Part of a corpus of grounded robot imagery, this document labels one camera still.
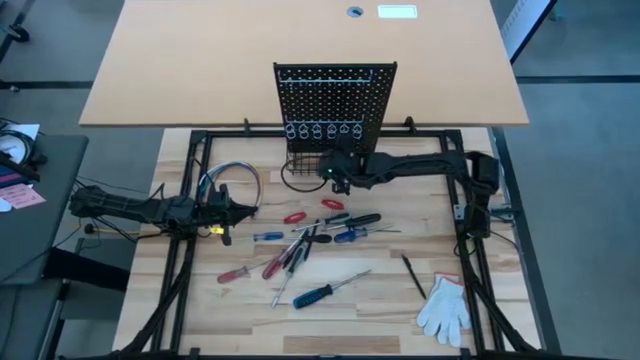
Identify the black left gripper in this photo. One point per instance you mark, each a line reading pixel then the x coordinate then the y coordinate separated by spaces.
pixel 210 212

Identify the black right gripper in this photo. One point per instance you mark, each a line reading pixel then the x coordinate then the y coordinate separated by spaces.
pixel 345 167

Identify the small blue clear screwdriver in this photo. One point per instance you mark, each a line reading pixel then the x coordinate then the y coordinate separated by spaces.
pixel 267 236

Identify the black and grey screwdriver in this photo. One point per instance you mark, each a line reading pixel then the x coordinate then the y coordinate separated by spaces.
pixel 295 261
pixel 337 218

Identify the small red clear screwdriver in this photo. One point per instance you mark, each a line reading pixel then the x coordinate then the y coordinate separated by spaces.
pixel 232 275

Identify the large red clear screwdriver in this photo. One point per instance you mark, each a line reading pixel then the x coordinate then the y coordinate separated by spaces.
pixel 274 267

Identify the large blue clear screwdriver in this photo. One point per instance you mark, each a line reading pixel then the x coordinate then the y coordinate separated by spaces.
pixel 350 235

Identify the blue and black screwdriver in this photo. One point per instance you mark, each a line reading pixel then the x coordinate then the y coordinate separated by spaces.
pixel 310 297

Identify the thin black pen-like tool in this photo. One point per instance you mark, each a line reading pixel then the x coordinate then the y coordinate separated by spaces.
pixel 414 277

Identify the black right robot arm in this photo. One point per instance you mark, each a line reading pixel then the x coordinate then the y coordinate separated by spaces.
pixel 425 165

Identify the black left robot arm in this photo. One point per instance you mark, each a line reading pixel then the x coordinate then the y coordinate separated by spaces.
pixel 125 205

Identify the black metal pegboard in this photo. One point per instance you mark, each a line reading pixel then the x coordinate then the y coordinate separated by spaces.
pixel 350 95

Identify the yellow rod with black knob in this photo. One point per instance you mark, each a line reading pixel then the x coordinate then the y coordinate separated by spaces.
pixel 89 229

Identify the beige wooden desk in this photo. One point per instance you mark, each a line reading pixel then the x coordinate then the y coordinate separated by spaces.
pixel 200 60

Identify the white rectangular desk plate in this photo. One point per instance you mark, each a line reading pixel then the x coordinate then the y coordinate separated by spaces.
pixel 397 11

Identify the white knit work glove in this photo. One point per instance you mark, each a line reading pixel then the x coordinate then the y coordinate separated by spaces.
pixel 445 310

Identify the grey side table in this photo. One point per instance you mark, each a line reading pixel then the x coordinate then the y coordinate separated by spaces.
pixel 45 235

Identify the pink paper note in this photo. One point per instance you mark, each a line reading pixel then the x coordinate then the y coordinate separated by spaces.
pixel 22 196

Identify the white paper sheet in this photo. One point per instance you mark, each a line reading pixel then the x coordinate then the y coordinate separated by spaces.
pixel 27 131

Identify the white perforated panel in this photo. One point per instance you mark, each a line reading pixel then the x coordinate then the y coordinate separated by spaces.
pixel 525 25

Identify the black chair caster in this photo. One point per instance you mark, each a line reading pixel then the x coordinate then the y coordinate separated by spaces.
pixel 19 34

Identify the black frame clamp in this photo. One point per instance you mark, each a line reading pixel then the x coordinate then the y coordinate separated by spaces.
pixel 409 125
pixel 246 126

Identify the black aluminium table frame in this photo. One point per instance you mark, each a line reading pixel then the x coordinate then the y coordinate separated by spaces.
pixel 230 134

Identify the silver arm base bracket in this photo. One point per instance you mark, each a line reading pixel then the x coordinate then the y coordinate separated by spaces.
pixel 459 212

